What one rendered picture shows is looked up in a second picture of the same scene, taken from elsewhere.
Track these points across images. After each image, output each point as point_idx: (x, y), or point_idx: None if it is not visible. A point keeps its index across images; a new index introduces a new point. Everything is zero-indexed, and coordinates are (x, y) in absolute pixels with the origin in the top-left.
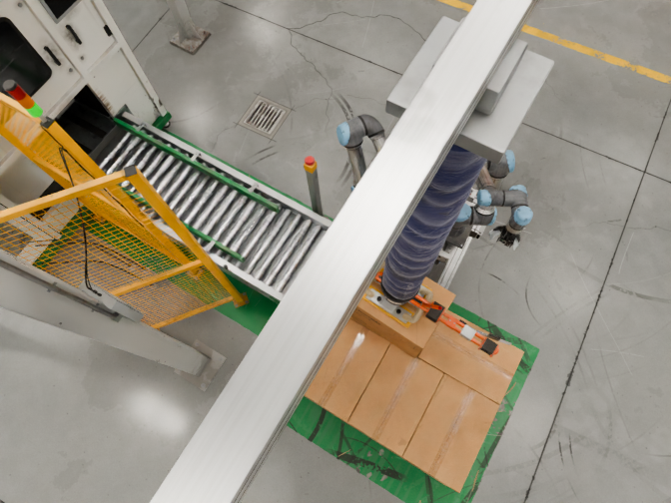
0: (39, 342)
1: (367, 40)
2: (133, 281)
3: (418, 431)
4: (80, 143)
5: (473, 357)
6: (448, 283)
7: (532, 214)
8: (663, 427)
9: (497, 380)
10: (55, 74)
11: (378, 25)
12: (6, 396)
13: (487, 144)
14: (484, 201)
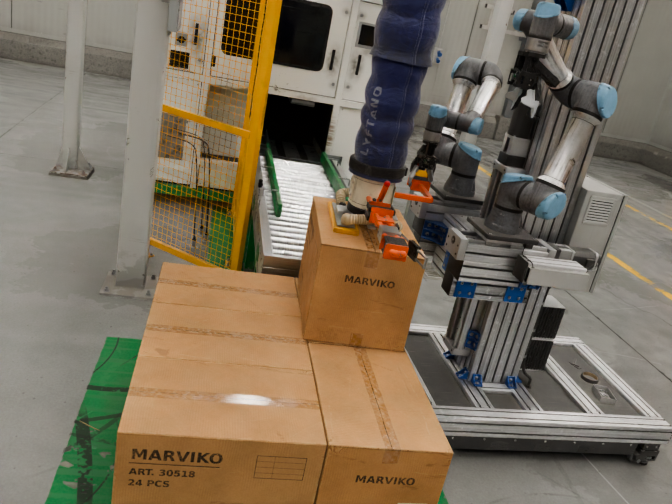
0: (82, 207)
1: (613, 311)
2: (195, 108)
3: (194, 364)
4: (285, 153)
5: (371, 395)
6: (451, 417)
7: (557, 5)
8: None
9: (366, 431)
10: (321, 74)
11: (639, 314)
12: (15, 202)
13: None
14: (519, 11)
